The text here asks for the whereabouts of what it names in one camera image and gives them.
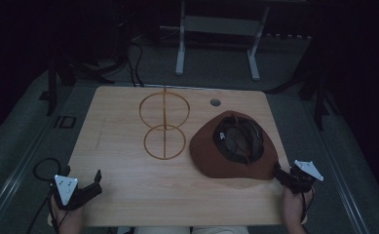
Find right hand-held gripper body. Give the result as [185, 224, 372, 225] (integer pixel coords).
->
[286, 159, 324, 195]

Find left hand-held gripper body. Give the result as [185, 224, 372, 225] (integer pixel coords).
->
[52, 175, 95, 212]

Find brown felt hat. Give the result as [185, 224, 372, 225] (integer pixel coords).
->
[188, 109, 281, 181]

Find person's right hand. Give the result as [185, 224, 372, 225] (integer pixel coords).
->
[282, 185, 309, 234]

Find person's left hand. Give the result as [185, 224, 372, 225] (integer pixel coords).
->
[50, 204, 85, 234]

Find black tripod stand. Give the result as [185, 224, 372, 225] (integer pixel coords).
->
[39, 48, 117, 117]
[264, 35, 342, 132]

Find white metal stand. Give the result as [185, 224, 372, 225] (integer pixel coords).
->
[174, 0, 272, 82]

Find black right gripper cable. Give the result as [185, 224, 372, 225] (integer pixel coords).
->
[301, 187, 316, 223]

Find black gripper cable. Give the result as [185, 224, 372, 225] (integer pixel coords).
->
[25, 157, 63, 234]
[301, 187, 316, 223]

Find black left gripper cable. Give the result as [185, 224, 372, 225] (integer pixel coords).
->
[25, 157, 63, 234]

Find black rectangular floor frame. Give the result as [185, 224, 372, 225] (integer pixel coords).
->
[53, 114, 78, 130]

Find gold wire hat stand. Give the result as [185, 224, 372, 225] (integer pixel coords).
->
[138, 85, 191, 161]

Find black floor cables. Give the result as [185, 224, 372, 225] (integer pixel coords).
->
[125, 40, 146, 88]

